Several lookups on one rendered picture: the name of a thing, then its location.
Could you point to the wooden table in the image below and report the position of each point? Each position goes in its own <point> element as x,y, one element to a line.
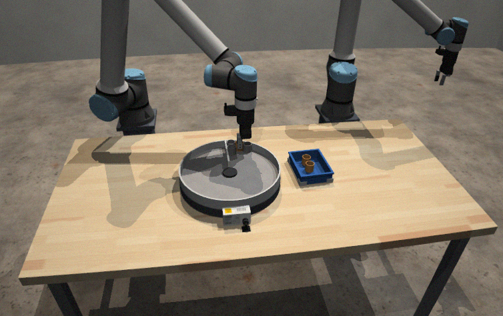
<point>278,219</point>

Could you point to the white control box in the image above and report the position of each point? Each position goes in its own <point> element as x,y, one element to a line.
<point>234,216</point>

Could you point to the grey corner guide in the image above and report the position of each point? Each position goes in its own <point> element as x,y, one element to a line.
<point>304,182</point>
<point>331,178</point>

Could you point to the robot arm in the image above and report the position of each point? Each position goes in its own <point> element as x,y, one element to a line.
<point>113,52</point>
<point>343,35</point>

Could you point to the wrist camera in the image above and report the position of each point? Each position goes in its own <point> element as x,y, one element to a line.
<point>439,52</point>
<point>230,110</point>

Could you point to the blue crate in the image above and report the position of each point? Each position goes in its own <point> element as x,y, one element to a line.
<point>321,169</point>

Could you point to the grey turntable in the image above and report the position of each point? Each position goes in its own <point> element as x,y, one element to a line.
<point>210,195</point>

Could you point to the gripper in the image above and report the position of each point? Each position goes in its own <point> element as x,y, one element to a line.
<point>449,63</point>
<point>246,122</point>

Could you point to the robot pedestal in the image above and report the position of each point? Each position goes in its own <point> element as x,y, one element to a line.
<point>337,118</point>
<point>137,128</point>

